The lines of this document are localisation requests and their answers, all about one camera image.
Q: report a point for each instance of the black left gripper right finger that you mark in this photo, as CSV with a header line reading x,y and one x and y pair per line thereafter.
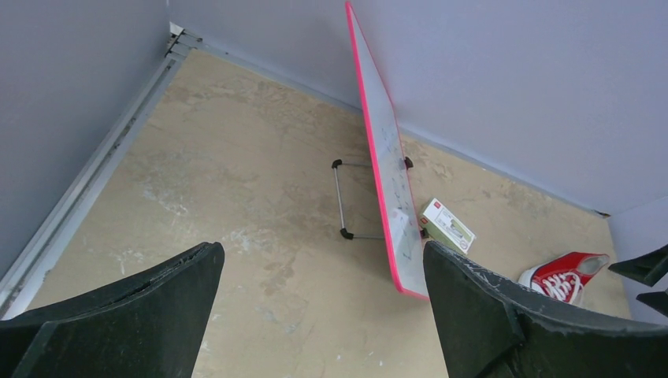
x,y
490,326

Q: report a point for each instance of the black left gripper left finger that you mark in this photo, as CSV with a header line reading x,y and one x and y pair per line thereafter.
x,y
150,324

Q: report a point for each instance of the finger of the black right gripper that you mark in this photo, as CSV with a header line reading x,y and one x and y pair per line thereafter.
x,y
647,269
658,301

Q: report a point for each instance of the red canvas sneaker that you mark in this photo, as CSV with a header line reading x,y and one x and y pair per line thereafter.
x,y
564,278

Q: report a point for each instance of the small white green box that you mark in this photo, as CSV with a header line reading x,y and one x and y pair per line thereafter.
x,y
442,225

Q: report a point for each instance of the pink framed whiteboard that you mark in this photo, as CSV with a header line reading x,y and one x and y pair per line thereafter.
x,y
398,214

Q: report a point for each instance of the aluminium rail frame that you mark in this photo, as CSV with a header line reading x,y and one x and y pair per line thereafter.
x,y
26,275

